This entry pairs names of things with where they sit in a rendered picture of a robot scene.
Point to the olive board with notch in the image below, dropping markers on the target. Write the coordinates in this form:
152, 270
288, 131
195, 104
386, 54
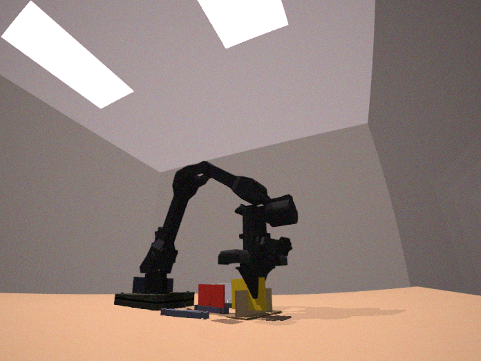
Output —
254, 304

